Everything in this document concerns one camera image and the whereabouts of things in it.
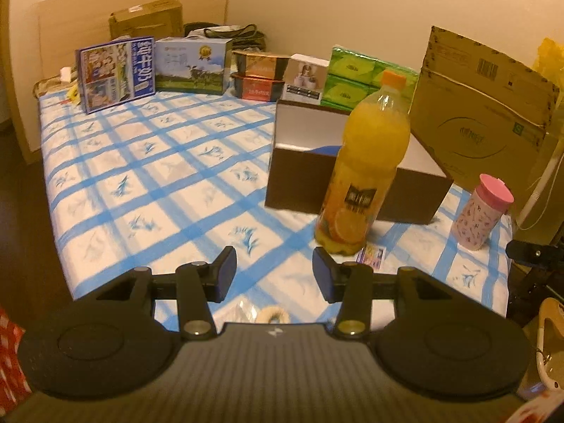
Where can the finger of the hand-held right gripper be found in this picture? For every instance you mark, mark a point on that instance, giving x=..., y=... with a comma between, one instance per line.
x=533, y=253

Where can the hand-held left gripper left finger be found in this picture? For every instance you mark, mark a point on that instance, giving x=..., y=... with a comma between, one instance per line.
x=227, y=269

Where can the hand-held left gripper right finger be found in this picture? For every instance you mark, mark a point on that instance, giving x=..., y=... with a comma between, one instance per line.
x=323, y=273

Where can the blue cloth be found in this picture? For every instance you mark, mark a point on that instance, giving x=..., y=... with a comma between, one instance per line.
x=326, y=150

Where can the small printed card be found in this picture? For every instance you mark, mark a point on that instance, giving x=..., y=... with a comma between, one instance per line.
x=372, y=256

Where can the white stand pole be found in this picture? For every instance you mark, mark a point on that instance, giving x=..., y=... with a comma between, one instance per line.
x=537, y=194

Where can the beige tape roll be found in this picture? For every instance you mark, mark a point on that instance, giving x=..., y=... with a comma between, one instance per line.
x=273, y=313

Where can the pink patterned cup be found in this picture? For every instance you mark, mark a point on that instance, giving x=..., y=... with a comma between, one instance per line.
x=478, y=216

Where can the blue checked bed sheet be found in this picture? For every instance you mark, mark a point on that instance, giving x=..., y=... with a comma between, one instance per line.
x=154, y=176

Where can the orange juice bottle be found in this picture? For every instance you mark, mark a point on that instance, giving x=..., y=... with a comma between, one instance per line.
x=370, y=150

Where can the large printed cardboard box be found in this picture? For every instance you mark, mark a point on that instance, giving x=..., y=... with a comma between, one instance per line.
x=476, y=119

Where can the red gold snack boxes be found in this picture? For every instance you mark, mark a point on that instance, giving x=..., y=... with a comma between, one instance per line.
x=257, y=89

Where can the yellow plastic bag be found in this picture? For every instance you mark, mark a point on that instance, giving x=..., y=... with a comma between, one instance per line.
x=550, y=59

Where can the white photo print box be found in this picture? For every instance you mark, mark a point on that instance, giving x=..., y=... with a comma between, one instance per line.
x=304, y=77

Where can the green tissue multipack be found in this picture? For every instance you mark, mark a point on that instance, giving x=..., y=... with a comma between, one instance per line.
x=352, y=75

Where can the orange snack boxes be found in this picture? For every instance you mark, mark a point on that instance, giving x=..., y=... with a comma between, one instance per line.
x=260, y=65

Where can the cow print milk box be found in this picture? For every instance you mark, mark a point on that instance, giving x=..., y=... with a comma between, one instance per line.
x=185, y=66

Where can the blue milk carton box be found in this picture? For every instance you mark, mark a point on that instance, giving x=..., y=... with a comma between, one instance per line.
x=114, y=75

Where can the black bag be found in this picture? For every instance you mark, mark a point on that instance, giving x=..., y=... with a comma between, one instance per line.
x=246, y=39

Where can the red patterned bag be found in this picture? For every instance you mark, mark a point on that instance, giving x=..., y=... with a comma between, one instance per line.
x=11, y=357

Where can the small white block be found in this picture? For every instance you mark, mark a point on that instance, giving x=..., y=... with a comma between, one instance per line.
x=66, y=74

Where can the brown cardboard box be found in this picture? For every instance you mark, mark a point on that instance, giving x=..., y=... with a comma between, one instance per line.
x=150, y=20

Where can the light wooden headboard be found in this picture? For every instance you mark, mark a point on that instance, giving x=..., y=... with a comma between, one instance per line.
x=66, y=26

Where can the beige curved frame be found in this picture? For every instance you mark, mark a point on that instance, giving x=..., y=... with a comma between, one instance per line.
x=544, y=317

